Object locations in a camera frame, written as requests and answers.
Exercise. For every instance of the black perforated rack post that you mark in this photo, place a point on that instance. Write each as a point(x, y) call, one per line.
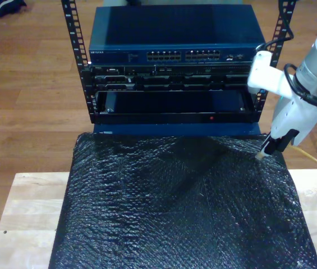
point(74, 33)
point(280, 28)

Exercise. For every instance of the black rack server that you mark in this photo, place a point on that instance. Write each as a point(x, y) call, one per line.
point(175, 79)

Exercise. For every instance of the blue network switch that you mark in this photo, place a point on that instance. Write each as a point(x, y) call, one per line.
point(175, 28)

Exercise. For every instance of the black bubble wrap mat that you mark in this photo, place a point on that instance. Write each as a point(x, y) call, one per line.
point(161, 210)

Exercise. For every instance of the blue rack base unit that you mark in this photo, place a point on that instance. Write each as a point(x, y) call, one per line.
point(175, 130)

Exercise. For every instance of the dark sneaker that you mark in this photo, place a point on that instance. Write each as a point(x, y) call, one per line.
point(6, 7)

